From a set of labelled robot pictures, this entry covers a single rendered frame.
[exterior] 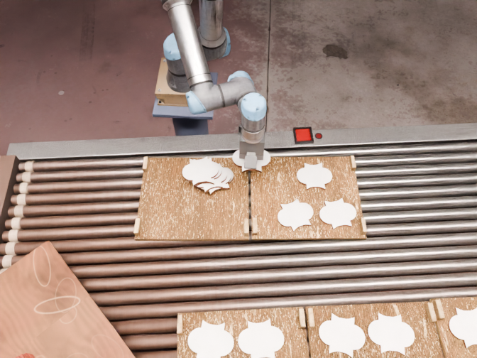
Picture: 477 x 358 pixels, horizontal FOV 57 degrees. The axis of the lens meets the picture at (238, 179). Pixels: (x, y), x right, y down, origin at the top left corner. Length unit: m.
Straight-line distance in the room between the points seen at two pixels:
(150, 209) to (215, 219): 0.25
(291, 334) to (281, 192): 0.52
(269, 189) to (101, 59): 2.23
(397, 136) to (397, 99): 1.43
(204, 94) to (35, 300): 0.82
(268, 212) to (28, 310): 0.85
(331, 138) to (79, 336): 1.18
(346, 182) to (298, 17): 2.31
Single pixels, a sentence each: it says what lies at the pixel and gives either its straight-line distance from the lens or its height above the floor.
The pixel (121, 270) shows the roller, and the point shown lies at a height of 0.92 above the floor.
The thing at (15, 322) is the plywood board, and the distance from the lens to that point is 1.53.
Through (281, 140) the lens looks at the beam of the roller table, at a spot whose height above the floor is 0.92.
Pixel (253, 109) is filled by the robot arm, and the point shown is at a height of 1.38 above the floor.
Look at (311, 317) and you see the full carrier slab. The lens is 1.47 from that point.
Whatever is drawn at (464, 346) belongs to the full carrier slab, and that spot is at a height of 0.94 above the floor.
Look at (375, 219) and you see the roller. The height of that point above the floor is 0.92.
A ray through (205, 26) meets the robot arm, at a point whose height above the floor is 1.29.
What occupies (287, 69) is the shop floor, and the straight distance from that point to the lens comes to 3.38.
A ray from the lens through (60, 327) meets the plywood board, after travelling 1.47.
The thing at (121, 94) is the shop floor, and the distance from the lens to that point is 3.30.
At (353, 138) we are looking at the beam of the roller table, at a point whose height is 0.92.
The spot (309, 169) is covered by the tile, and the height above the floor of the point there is 0.95.
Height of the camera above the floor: 2.38
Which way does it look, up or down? 59 degrees down
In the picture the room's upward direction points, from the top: straight up
